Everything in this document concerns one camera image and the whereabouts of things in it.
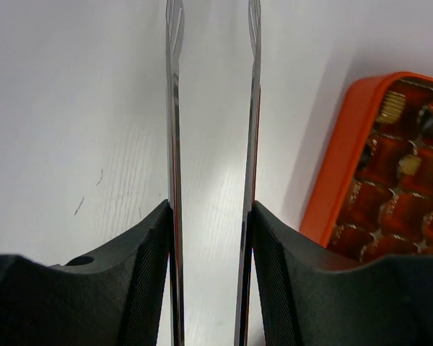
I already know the dark fluted chocolate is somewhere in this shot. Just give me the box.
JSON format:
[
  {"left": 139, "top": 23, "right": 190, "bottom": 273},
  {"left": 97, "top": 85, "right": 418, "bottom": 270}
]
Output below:
[{"left": 419, "top": 107, "right": 433, "bottom": 138}]

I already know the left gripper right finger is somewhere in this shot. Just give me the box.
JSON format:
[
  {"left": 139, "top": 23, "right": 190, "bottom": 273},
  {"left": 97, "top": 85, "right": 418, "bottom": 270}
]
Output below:
[{"left": 253, "top": 203, "right": 433, "bottom": 345}]

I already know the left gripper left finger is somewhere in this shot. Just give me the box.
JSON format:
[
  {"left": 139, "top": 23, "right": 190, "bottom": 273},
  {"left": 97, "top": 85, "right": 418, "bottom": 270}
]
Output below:
[{"left": 0, "top": 202, "right": 172, "bottom": 345}]

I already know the tan ridged chocolate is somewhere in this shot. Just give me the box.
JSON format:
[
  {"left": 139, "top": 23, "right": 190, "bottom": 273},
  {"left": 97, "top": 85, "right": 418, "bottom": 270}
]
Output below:
[{"left": 375, "top": 91, "right": 406, "bottom": 125}]

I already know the orange chocolate box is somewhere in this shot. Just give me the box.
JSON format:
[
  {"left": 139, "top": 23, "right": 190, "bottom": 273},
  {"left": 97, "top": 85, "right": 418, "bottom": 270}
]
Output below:
[{"left": 299, "top": 72, "right": 433, "bottom": 263}]

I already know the tan patterned cube chocolate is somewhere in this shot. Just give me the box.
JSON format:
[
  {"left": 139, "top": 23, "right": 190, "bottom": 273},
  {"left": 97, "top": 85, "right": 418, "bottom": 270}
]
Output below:
[{"left": 398, "top": 154, "right": 421, "bottom": 176}]

